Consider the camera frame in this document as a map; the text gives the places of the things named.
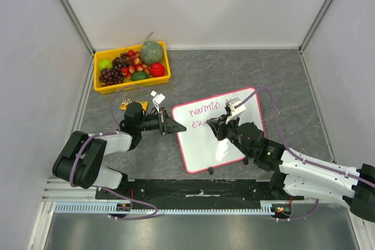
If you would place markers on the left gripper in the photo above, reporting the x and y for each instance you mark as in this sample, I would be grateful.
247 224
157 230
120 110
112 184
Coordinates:
167 124

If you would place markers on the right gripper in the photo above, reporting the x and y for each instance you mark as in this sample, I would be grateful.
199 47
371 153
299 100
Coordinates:
223 129

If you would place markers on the pink framed whiteboard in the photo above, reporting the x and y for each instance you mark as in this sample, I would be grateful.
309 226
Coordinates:
198 144

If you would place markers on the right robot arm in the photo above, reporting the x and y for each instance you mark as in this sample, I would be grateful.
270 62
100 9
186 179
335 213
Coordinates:
299 175

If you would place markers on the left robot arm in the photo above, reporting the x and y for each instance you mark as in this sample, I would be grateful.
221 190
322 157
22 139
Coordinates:
80 161

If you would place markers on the yellow snack packet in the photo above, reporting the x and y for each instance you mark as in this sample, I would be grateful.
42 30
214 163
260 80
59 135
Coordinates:
126 102

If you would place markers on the red apple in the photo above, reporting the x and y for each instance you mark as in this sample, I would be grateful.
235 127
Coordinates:
157 70

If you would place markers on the green lime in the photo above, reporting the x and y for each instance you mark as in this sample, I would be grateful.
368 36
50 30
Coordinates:
139 75

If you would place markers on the green netted melon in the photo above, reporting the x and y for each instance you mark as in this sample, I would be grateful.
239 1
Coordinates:
151 52

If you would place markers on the yellow plastic bin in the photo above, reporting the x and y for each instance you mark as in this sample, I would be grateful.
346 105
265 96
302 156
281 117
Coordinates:
114 56

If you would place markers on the dark purple grape bunch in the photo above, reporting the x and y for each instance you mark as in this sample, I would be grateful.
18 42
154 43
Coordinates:
110 77

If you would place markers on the green apple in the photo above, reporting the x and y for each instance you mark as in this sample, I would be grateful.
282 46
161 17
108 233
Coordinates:
105 64

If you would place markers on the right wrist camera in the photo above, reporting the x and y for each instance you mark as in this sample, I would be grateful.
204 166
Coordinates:
234 108

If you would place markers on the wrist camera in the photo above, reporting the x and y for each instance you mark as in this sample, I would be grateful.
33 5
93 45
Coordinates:
157 99
234 108

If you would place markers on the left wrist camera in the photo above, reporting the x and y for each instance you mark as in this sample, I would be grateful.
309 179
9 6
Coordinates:
157 99

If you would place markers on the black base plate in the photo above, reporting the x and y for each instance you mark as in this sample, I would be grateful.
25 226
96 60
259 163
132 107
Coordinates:
148 189

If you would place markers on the light blue cable duct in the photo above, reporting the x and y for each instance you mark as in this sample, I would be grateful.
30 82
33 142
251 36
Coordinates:
118 208

